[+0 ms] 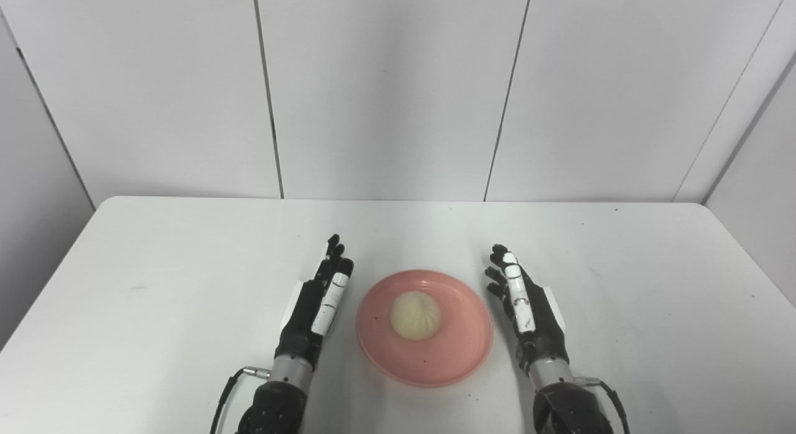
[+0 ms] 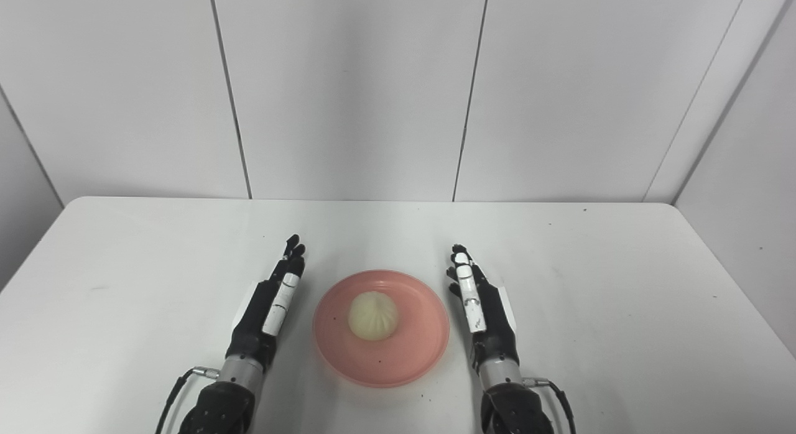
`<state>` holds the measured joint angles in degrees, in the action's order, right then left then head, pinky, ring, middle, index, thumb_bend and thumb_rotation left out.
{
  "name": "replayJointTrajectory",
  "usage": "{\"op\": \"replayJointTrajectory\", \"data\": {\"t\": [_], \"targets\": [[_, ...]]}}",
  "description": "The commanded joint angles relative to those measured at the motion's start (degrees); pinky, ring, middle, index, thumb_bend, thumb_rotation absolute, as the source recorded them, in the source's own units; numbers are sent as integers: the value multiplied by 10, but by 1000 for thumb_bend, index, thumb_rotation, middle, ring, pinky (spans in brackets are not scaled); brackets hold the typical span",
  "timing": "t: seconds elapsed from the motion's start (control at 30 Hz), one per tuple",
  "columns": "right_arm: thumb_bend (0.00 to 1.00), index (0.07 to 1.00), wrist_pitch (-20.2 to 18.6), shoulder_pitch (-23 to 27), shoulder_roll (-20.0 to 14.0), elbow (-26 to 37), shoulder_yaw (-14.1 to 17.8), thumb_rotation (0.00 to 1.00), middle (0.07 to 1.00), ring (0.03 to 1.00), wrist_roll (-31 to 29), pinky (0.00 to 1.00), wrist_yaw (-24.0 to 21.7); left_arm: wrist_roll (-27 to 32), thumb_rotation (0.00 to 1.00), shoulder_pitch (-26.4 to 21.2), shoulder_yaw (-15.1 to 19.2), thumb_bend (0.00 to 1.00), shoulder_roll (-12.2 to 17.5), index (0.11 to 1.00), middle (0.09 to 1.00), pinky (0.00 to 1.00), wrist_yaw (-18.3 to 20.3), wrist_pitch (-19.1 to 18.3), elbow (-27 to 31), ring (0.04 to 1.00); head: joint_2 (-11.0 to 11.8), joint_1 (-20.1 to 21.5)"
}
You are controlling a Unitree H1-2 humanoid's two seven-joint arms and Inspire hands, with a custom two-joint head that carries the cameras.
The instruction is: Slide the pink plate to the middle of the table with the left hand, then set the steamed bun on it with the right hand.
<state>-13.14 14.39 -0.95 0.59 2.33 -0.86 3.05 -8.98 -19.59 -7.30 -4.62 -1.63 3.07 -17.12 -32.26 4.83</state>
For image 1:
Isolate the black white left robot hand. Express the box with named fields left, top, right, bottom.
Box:
left=274, top=234, right=355, bottom=370

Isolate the cream steamed bun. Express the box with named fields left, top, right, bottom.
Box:
left=389, top=290, right=442, bottom=341

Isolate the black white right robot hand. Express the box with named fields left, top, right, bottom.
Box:
left=485, top=244, right=570, bottom=370

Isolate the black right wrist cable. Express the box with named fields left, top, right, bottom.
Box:
left=573, top=377, right=631, bottom=434

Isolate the pink round plate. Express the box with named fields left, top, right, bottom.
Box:
left=356, top=270, right=494, bottom=387

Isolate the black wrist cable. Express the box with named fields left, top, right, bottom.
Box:
left=573, top=377, right=631, bottom=434
left=209, top=366, right=272, bottom=434

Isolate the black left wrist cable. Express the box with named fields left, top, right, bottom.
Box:
left=209, top=366, right=272, bottom=434

